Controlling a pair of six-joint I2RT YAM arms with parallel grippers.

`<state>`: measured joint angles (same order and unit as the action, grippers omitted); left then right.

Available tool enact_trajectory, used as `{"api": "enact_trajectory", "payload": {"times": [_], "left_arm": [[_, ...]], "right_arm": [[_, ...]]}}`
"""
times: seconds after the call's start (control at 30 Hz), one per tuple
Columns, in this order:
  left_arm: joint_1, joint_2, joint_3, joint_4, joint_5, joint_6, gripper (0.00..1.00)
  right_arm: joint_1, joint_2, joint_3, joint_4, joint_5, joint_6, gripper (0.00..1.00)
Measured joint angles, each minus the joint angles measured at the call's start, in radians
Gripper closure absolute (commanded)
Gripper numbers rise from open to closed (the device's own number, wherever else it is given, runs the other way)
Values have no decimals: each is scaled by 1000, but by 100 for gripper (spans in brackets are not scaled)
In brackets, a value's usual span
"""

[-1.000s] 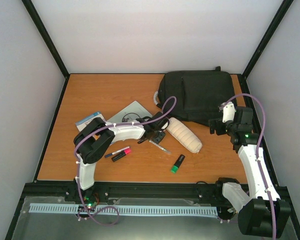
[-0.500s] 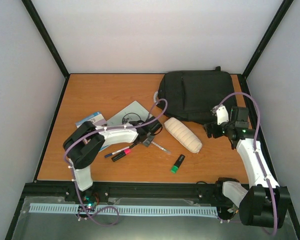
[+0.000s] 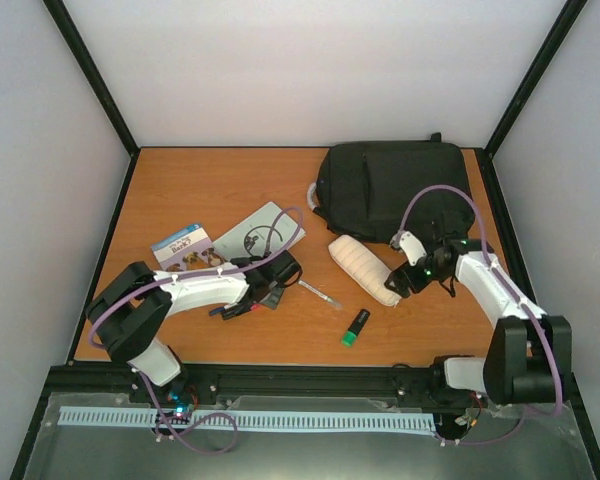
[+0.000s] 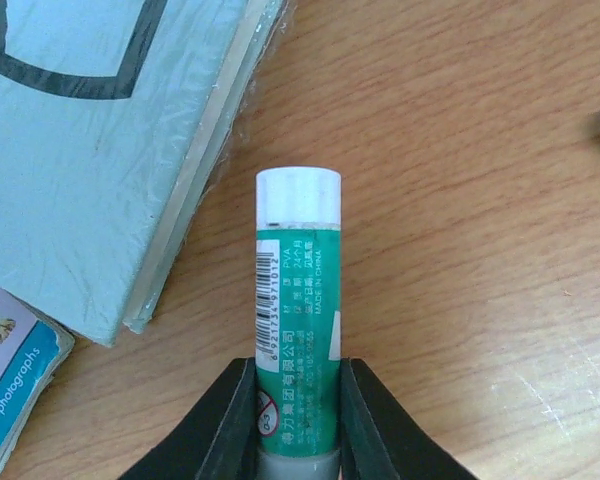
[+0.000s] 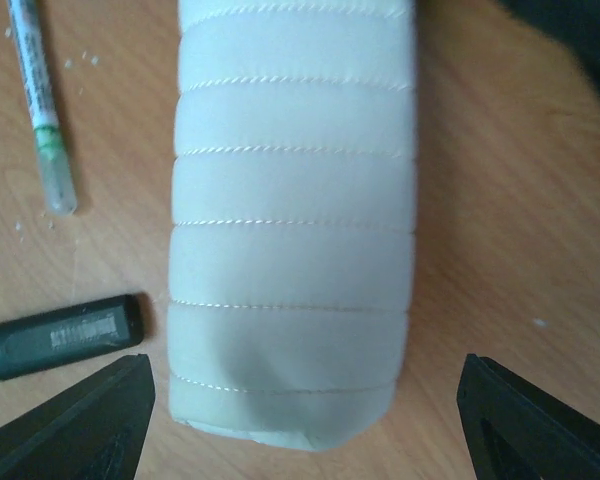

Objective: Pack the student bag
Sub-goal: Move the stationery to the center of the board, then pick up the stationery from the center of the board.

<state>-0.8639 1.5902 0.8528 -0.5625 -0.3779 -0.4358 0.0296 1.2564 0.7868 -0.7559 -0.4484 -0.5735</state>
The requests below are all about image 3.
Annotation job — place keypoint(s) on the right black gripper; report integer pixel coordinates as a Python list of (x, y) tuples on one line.
[(398, 274)]

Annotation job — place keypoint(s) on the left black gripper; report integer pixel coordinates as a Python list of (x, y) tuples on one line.
[(272, 302)]

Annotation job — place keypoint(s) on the beige pencil case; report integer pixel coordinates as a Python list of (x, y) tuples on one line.
[(364, 267)]

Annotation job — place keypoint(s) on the grey Great Gatsby book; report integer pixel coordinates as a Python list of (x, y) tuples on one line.
[(248, 237)]

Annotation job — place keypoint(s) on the black student backpack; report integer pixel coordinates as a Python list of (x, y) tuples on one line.
[(369, 190)]

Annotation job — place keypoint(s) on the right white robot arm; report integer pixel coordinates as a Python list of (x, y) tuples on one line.
[(528, 359)]

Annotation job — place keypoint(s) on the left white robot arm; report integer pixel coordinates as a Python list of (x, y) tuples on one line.
[(128, 314)]

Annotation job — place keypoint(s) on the pink black highlighter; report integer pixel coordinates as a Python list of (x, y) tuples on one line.
[(238, 310)]

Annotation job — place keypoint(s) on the blue white marker pen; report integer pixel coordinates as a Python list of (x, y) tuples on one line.
[(217, 311)]

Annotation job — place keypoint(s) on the green white marker pen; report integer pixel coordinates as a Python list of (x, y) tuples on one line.
[(320, 294)]

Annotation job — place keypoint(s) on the green black highlighter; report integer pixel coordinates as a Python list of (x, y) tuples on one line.
[(353, 331)]

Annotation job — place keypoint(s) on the dog picture book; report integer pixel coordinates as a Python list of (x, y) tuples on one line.
[(188, 249)]

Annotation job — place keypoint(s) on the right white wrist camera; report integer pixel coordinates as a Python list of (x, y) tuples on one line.
[(409, 245)]

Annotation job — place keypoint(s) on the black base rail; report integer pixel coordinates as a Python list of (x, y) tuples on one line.
[(209, 384)]

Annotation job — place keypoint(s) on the light blue cable duct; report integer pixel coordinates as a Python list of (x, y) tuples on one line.
[(258, 421)]

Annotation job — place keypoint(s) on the right black frame post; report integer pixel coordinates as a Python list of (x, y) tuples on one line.
[(543, 58)]

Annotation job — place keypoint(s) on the black frame post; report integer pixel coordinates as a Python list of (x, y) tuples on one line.
[(80, 52), (543, 58)]

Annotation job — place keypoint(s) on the left black frame post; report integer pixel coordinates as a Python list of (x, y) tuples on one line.
[(80, 52)]

